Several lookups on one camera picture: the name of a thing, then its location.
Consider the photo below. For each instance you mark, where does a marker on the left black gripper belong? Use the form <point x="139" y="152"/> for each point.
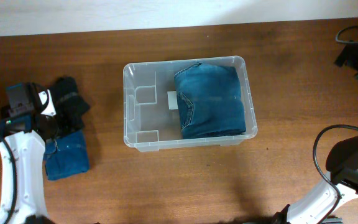
<point x="53" y="138"/>

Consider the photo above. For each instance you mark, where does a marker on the teal blue garment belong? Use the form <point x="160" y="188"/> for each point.
<point x="66" y="156"/>

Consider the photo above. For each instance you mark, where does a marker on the dark blue jeans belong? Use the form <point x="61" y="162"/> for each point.
<point x="209" y="100"/>

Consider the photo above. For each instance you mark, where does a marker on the black garment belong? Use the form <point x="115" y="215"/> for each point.
<point x="5" y="109"/>
<point x="69" y="105"/>

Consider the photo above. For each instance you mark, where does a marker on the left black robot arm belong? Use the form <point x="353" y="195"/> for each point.
<point x="28" y="124"/>

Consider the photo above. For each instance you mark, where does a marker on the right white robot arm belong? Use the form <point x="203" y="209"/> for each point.
<point x="337" y="187"/>

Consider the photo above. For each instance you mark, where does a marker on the clear plastic storage bin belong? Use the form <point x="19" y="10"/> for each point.
<point x="149" y="125"/>

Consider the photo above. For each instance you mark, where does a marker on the white label in bin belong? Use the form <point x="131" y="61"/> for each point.
<point x="172" y="100"/>

